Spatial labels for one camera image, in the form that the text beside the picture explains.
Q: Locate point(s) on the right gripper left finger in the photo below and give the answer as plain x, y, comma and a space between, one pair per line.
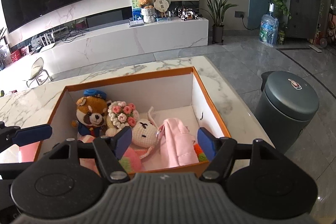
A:
109, 150

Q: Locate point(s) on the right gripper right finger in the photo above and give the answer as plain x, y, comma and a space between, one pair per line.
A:
220, 154

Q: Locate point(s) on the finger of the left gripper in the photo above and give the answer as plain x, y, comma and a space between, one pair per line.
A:
14, 135

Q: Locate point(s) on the crochet flower bouquet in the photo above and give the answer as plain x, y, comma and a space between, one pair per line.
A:
120, 115

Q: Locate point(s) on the white crochet bunny doll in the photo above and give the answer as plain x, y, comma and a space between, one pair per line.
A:
145, 136

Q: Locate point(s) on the red panda plush toy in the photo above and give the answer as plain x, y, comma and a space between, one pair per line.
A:
91, 113

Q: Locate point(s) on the pink cloth pouch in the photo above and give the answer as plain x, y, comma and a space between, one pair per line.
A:
176, 144

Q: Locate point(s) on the orange crochet fruit toy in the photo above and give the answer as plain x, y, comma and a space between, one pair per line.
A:
199, 152

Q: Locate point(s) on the orange cardboard box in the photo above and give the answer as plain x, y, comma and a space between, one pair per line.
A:
169, 113

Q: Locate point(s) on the red gift box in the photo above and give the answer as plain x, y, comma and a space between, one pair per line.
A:
16, 55

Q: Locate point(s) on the dark green trash bin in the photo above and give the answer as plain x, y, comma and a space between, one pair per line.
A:
286, 106

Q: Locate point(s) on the white wifi router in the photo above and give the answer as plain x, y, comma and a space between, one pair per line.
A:
48, 42

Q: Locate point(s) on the white marble tv cabinet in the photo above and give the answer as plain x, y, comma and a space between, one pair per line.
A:
116, 42

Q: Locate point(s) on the blue water bottle jug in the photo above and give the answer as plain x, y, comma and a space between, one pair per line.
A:
269, 27

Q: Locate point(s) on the black white cow toy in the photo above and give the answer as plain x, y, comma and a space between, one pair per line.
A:
187, 14

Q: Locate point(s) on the potted long leaf plant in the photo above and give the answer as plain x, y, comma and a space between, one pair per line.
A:
217, 10

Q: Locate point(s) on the blue landscape painting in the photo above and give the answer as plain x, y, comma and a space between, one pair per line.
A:
136, 10

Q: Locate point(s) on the brown teddy bear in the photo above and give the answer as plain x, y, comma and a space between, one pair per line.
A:
143, 3

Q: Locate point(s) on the round paper fan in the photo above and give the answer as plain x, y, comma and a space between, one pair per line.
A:
162, 6

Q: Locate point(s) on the dark grey drawer cabinet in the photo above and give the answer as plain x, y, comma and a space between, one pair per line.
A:
304, 19

